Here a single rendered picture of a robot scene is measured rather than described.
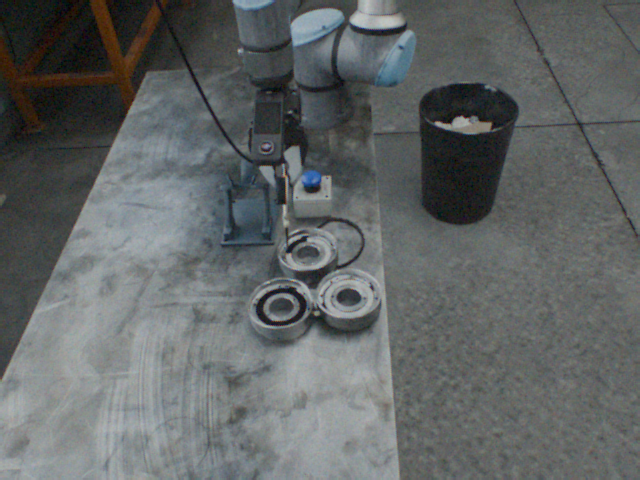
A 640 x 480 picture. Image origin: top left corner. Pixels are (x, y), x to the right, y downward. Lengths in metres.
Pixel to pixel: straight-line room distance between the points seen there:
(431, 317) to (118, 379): 1.25
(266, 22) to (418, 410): 1.25
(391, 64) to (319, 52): 0.16
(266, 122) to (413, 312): 1.24
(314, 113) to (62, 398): 0.79
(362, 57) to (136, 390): 0.76
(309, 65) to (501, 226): 1.24
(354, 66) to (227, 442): 0.78
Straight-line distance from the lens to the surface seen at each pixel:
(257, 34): 0.88
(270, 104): 0.93
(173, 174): 1.34
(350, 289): 0.99
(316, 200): 1.13
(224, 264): 1.10
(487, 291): 2.13
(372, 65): 1.28
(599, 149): 2.85
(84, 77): 3.09
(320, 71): 1.34
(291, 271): 1.02
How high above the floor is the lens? 1.56
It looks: 43 degrees down
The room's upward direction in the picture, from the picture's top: 6 degrees counter-clockwise
